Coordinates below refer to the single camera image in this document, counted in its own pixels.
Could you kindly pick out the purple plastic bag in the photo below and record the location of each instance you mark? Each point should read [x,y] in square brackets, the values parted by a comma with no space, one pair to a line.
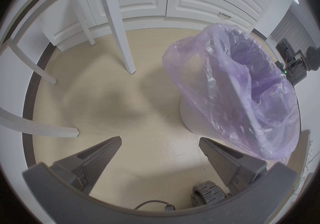
[250,75]

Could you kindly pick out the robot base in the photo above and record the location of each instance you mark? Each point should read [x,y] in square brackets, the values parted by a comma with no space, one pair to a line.
[210,191]

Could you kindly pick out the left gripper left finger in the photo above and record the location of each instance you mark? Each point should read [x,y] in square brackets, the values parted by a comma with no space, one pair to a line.
[95,163]

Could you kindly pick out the grey curtain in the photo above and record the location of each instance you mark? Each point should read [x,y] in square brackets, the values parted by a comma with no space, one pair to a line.
[292,30]

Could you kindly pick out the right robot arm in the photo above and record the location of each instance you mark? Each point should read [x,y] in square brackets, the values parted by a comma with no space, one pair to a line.
[295,63]

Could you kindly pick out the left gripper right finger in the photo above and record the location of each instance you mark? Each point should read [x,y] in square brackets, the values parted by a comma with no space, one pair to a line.
[225,163]

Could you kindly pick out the white trash bin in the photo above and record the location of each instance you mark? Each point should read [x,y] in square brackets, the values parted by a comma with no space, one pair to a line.
[192,118]

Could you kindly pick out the white chair dark grey cushions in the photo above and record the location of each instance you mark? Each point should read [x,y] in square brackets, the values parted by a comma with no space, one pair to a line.
[120,30]

